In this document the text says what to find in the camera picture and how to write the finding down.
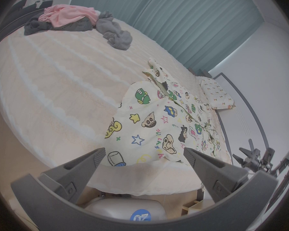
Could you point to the black chest of drawers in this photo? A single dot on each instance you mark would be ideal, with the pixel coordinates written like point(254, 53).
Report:
point(12, 20)

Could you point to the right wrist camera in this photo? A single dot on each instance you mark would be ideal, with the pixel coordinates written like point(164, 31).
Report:
point(269, 155)

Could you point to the bed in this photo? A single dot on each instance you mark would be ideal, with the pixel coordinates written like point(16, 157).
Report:
point(50, 80)

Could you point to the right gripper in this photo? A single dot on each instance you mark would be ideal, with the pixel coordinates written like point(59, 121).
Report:
point(254, 159)

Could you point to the white printed pillow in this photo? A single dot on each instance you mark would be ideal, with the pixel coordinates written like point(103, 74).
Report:
point(216, 95)

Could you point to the wooden grey bedside table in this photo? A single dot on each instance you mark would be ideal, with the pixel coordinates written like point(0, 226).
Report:
point(186, 208)

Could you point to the grey garment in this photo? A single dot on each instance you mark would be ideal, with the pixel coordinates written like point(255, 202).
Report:
point(115, 35)

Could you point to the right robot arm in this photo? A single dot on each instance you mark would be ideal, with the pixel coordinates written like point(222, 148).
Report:
point(287, 156)

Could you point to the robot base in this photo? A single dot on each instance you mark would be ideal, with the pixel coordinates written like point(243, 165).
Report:
point(115, 208)

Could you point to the pink garment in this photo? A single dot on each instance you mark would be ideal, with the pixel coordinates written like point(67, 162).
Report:
point(67, 14)

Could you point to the white printed pyjama top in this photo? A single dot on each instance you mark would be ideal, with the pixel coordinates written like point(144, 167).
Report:
point(154, 119)

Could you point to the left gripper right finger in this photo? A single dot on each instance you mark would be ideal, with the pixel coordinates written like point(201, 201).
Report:
point(216, 177)

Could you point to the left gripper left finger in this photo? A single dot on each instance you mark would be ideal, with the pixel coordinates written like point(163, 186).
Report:
point(72, 177)

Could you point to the black garment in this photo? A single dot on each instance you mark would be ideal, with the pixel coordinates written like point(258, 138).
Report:
point(62, 29)

